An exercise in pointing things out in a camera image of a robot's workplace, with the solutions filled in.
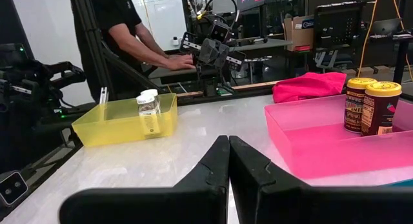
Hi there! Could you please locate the whiteboard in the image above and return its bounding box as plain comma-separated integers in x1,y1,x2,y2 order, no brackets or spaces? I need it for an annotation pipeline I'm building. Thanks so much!
128,0,187,52

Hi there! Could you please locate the pink plastic bin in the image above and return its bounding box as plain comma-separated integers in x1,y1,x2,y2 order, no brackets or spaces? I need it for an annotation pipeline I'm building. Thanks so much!
263,94,413,181

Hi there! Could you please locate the white-lid glass spice jar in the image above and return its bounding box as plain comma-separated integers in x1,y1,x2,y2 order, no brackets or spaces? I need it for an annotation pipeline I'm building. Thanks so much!
136,94,161,140
140,88,161,104

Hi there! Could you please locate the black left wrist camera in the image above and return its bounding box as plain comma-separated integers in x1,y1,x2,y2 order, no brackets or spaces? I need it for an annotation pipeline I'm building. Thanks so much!
208,22,230,43

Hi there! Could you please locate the yellow plastic bin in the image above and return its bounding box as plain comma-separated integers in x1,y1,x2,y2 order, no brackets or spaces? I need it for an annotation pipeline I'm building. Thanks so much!
71,92,179,147

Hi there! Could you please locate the person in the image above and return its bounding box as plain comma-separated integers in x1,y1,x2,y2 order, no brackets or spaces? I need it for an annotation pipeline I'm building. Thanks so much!
84,0,197,102

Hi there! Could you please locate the yellow-lid brown spice jar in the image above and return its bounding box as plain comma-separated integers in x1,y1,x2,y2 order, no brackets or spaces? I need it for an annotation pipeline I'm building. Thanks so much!
360,81,403,137
343,77,378,134

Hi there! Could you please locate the black perforated panel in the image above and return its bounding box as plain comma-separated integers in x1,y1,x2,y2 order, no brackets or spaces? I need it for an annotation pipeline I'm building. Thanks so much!
313,1,367,52

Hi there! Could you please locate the red cloth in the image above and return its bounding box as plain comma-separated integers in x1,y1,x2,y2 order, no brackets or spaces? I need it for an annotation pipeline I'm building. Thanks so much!
272,72,348,104

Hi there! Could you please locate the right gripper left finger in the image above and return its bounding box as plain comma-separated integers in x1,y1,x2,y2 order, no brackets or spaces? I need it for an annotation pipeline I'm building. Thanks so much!
59,135,231,224

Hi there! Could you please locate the grey laptop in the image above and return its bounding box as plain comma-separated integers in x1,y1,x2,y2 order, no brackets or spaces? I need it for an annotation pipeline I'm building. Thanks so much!
369,17,403,37

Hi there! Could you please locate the small black table camera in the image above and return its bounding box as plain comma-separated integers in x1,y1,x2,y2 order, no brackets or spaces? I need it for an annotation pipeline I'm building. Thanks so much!
0,170,29,207

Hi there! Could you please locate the white metal bracket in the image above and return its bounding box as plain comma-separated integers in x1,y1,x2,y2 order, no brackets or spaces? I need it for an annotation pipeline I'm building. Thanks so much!
99,86,109,105

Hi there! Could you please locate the cardboard box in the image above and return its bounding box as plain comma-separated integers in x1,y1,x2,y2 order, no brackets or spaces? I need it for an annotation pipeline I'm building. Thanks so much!
283,14,316,53

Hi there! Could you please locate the yellow hanging cable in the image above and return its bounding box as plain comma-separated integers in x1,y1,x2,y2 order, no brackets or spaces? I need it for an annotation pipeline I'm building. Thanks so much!
356,0,381,78
391,0,413,83

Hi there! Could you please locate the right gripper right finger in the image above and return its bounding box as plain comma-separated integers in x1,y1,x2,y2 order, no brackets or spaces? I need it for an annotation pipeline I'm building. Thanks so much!
228,135,413,224

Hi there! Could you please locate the blue plastic bin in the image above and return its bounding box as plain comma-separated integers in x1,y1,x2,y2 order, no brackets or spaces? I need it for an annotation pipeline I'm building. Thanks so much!
385,178,413,188

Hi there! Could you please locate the grey background desk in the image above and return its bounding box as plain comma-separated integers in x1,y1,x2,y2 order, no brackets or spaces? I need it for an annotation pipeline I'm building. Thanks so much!
148,38,293,86

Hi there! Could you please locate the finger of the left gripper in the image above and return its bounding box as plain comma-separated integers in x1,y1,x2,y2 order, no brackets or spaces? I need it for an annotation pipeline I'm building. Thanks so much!
179,31,201,53
225,50,247,72

